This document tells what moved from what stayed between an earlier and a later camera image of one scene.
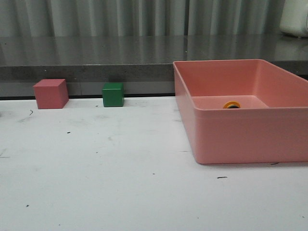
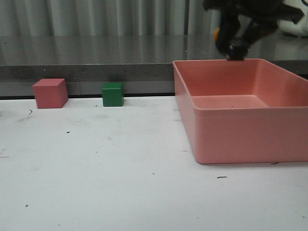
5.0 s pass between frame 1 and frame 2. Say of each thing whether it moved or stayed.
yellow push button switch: moved
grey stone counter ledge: stayed
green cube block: stayed
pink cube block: stayed
